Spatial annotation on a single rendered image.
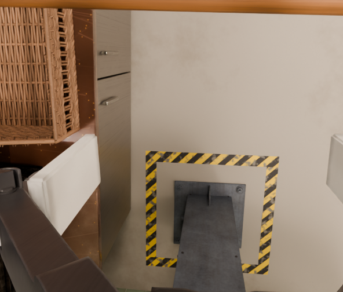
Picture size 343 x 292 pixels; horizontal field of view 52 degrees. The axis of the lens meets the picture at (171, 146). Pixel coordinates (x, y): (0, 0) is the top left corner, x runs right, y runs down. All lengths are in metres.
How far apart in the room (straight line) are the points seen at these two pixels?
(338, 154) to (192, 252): 1.02
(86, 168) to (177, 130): 1.37
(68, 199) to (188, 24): 1.38
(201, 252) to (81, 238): 0.39
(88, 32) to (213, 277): 0.76
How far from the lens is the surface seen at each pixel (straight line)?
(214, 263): 1.15
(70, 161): 0.17
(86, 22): 0.99
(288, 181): 1.64
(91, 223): 1.11
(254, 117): 1.54
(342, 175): 0.19
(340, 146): 0.19
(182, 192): 1.62
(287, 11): 0.32
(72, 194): 0.17
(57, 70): 0.89
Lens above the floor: 1.51
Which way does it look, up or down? 74 degrees down
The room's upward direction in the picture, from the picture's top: 157 degrees counter-clockwise
